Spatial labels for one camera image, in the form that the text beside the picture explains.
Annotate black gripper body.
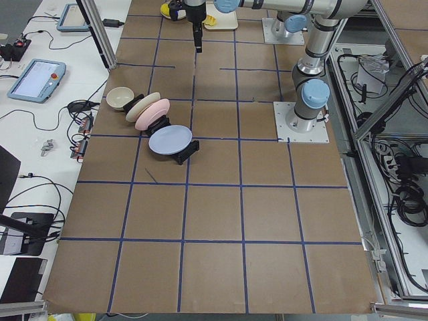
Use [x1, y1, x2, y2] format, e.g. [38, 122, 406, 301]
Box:
[185, 0, 205, 23]

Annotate blue plate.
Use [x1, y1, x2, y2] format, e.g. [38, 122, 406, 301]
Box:
[148, 125, 193, 155]

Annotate pink plate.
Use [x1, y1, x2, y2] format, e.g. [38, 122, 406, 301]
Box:
[134, 98, 170, 131]

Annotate cream plate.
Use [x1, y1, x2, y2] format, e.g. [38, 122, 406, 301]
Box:
[123, 92, 161, 122]

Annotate cream tray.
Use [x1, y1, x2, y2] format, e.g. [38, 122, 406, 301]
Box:
[203, 1, 238, 30]

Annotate yellow round object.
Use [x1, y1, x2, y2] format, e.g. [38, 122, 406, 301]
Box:
[160, 2, 186, 20]

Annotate black power adapter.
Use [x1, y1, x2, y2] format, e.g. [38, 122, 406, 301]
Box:
[102, 19, 124, 28]

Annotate cream bowl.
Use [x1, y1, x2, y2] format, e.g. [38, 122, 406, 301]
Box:
[106, 87, 134, 110]

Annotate black dish rack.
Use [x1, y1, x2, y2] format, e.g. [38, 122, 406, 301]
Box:
[122, 92, 200, 165]

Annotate far teach pendant tablet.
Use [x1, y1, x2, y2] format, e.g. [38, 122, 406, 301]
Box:
[57, 3, 89, 32]

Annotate teach pendant tablet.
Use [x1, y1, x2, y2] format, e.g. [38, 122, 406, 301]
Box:
[7, 59, 66, 104]
[57, 3, 89, 32]

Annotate near teach pendant tablet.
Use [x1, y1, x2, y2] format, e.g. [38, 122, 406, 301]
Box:
[7, 59, 66, 104]

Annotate metal keys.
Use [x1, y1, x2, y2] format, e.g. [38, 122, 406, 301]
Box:
[40, 139, 56, 157]

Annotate black monitor stand base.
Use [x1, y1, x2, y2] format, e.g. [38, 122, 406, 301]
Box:
[1, 212, 54, 256]

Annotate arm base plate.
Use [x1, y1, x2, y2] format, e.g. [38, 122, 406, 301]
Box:
[274, 102, 330, 144]
[262, 15, 307, 45]

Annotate aluminium frame post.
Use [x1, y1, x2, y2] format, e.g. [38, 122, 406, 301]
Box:
[76, 0, 117, 70]

